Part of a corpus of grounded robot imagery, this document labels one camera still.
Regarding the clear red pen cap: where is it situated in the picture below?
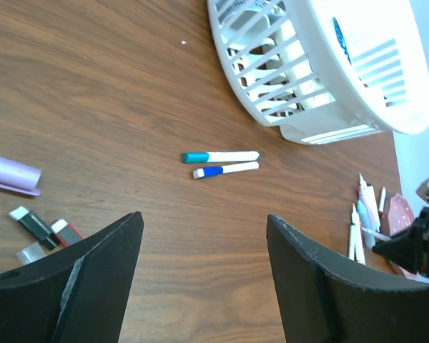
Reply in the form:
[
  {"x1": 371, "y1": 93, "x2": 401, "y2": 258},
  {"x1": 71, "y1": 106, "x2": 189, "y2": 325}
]
[{"x1": 15, "y1": 242, "x2": 46, "y2": 265}]

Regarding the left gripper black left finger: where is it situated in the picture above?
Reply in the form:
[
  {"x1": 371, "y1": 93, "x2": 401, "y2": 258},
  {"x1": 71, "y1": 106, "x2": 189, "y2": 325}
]
[{"x1": 0, "y1": 212, "x2": 144, "y2": 342}]

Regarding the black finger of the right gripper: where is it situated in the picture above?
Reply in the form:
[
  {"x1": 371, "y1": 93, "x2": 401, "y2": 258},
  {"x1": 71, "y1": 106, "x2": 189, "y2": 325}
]
[{"x1": 373, "y1": 229, "x2": 420, "y2": 272}]

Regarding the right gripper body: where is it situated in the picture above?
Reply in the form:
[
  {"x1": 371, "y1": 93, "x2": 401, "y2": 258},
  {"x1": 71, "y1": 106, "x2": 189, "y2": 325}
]
[{"x1": 410, "y1": 207, "x2": 429, "y2": 278}]

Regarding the pink dotted plate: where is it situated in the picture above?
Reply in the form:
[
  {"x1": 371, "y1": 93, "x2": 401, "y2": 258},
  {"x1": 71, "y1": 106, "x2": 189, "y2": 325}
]
[{"x1": 381, "y1": 192, "x2": 418, "y2": 279}]

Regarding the white plastic basket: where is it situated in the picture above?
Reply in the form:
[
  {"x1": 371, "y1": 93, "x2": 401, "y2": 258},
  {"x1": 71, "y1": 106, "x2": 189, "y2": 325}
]
[{"x1": 207, "y1": 1, "x2": 429, "y2": 145}]

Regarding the green marker pen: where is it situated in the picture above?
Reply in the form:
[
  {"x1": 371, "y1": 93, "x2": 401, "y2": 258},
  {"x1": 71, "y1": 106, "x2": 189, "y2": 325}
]
[{"x1": 182, "y1": 151, "x2": 261, "y2": 164}]

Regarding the pink purple highlighter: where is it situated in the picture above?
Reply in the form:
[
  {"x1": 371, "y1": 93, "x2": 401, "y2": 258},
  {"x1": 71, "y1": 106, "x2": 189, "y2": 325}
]
[{"x1": 358, "y1": 173, "x2": 380, "y2": 232}]

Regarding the white grey pen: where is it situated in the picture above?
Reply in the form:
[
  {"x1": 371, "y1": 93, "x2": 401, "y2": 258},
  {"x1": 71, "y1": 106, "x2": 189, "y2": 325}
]
[{"x1": 378, "y1": 187, "x2": 387, "y2": 217}]

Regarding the black marker cap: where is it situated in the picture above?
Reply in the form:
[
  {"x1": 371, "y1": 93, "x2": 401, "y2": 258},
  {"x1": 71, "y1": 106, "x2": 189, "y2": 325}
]
[{"x1": 9, "y1": 206, "x2": 59, "y2": 250}]

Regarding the blue marker pen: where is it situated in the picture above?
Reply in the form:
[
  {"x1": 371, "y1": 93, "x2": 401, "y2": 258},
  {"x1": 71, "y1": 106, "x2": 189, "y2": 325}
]
[{"x1": 192, "y1": 161, "x2": 260, "y2": 179}]

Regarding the blue highlighter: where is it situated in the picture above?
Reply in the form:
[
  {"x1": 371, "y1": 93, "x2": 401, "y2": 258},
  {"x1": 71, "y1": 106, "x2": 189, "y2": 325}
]
[{"x1": 356, "y1": 199, "x2": 375, "y2": 249}]

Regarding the red marker pen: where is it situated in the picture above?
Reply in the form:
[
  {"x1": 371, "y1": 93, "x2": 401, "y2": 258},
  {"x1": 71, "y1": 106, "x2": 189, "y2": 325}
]
[{"x1": 361, "y1": 227, "x2": 391, "y2": 242}]

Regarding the purple highlighter cap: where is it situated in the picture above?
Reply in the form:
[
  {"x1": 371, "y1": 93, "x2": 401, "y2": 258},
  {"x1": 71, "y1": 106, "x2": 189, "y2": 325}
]
[{"x1": 0, "y1": 156, "x2": 41, "y2": 197}]

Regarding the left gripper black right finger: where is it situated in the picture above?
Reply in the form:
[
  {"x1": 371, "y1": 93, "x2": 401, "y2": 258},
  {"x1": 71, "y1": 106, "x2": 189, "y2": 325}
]
[{"x1": 267, "y1": 215, "x2": 429, "y2": 342}]

